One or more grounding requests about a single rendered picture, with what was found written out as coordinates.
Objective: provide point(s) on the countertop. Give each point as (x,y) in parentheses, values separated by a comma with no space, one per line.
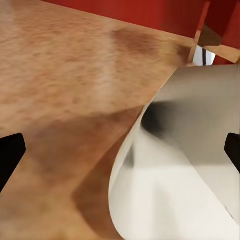
(73,84)

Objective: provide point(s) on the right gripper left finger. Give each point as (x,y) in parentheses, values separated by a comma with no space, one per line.
(12,149)

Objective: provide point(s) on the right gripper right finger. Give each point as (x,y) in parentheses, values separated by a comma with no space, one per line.
(232,149)

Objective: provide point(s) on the water glass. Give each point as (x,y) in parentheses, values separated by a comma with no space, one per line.
(217,38)

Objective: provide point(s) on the paper coffee filter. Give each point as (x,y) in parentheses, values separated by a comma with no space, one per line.
(172,179)

